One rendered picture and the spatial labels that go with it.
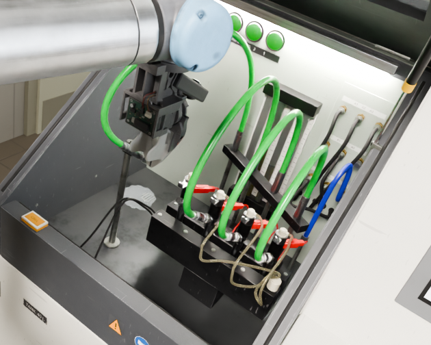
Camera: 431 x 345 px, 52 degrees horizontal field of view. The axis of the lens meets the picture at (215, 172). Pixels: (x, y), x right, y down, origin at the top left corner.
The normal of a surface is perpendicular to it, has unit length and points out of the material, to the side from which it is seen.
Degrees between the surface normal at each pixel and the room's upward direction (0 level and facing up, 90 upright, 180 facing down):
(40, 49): 85
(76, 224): 0
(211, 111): 90
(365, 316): 76
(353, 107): 90
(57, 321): 90
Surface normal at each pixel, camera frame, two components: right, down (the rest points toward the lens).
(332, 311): -0.44, 0.15
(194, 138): -0.52, 0.36
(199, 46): 0.63, 0.56
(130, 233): 0.25, -0.80
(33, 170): 0.81, 0.48
